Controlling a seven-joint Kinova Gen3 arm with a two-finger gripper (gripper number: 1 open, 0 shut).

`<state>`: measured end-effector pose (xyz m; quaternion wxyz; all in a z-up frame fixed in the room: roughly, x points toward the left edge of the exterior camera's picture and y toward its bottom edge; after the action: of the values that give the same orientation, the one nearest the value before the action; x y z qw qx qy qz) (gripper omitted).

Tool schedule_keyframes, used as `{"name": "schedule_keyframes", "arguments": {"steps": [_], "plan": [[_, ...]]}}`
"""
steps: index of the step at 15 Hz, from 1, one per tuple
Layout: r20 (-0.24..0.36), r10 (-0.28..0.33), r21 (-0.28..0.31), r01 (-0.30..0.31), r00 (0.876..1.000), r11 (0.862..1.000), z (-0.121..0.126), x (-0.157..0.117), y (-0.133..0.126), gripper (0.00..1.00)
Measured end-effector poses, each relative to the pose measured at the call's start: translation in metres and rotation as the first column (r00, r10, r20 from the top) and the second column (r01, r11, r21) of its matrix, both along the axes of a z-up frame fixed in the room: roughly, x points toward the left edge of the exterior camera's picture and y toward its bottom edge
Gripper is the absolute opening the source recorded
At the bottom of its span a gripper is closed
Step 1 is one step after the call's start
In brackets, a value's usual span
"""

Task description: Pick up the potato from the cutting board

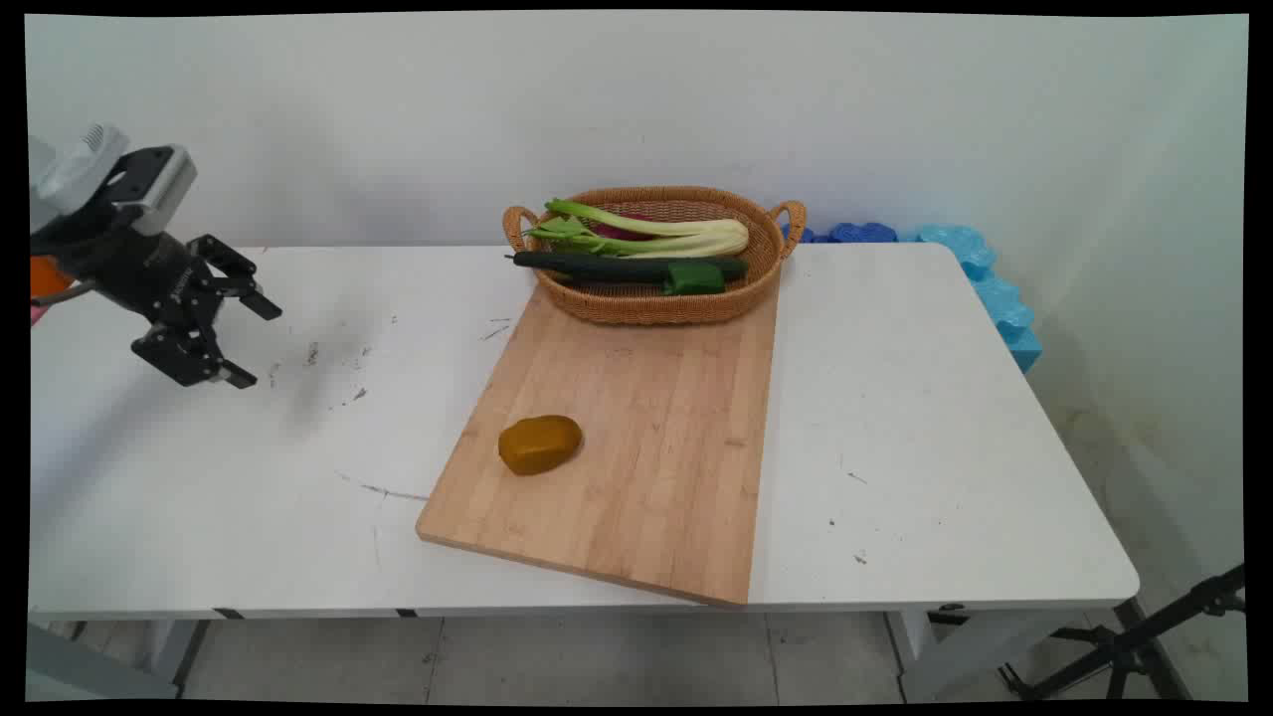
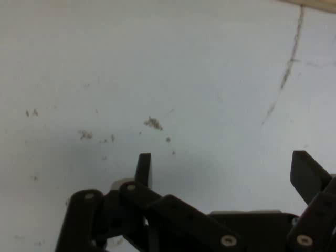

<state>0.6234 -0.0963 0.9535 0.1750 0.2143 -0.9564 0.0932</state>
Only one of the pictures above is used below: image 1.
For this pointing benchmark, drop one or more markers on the orange object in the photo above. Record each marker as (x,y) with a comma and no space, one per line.
(48,276)

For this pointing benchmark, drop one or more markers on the brown potato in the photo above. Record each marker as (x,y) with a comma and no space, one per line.
(539,444)

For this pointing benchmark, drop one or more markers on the black tripod stand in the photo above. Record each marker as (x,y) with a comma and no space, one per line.
(1124,651)

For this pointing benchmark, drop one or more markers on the pink object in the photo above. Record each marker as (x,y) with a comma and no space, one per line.
(38,314)

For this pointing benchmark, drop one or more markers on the light blue foam mat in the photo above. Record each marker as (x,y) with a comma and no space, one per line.
(1000,298)

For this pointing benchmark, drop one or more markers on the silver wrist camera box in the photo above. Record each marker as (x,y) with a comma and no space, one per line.
(159,189)

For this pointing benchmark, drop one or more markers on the wooden cutting board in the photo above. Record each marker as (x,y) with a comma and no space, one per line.
(627,447)

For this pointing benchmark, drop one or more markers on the woven wicker basket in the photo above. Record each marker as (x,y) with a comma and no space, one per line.
(731,283)

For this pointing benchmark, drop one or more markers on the red vegetable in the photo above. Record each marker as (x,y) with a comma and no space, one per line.
(617,231)

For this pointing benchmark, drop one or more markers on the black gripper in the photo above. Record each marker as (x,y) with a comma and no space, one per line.
(119,264)

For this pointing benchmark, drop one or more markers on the white table leg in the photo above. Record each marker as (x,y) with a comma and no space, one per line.
(980,651)
(119,656)

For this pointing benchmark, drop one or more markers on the green white bok choy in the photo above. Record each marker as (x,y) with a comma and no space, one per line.
(686,237)

